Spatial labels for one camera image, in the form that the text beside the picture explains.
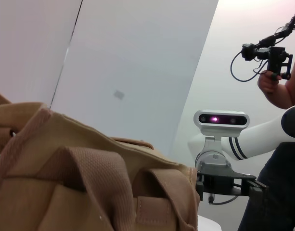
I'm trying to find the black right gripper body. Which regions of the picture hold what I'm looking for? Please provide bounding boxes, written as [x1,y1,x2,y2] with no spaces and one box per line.
[196,167,258,196]

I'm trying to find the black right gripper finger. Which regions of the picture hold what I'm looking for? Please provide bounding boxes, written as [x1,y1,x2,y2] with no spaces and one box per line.
[195,180,205,202]
[247,179,269,201]

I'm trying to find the khaki canvas food bag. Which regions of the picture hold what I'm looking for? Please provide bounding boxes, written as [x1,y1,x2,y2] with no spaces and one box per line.
[0,83,201,231]

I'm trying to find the black handheld teleoperation device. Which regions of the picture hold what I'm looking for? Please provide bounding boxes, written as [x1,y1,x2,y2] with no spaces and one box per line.
[241,0,295,80]

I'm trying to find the person's bare forearm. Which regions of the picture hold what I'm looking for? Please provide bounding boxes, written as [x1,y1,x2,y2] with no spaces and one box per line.
[264,81,295,110]

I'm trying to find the person's bare hand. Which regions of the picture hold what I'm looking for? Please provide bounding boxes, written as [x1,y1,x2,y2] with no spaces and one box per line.
[257,72,282,94]

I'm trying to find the person's dark trousers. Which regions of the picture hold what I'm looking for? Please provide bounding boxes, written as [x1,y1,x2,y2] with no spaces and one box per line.
[238,141,295,231]

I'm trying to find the dark right gripper cable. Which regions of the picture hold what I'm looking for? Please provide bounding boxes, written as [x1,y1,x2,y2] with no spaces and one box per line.
[208,193,238,205]

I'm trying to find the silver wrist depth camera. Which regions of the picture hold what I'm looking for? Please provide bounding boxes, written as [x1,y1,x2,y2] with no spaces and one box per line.
[193,109,250,141]

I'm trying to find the black teleoperation device cable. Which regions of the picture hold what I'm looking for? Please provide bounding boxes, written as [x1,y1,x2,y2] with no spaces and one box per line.
[230,49,270,83]

